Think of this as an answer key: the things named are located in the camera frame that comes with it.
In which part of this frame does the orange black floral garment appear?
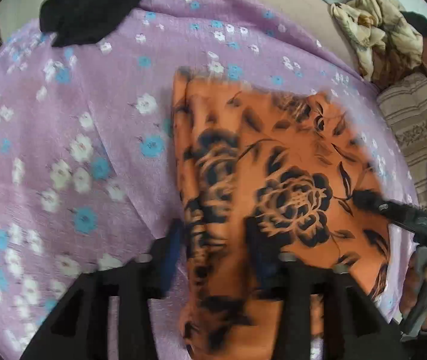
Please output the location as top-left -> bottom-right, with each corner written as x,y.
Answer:
172,70 -> 391,359

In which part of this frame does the beige striped pillow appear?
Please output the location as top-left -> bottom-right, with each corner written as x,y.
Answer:
377,72 -> 427,208

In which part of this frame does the purple floral bedsheet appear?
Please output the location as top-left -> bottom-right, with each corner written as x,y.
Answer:
0,0 -> 418,359

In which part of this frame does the cream brown floral blanket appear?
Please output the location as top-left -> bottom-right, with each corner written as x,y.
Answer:
330,0 -> 423,89

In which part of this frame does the black cloth bundle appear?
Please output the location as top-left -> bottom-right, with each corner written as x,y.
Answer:
39,0 -> 141,47

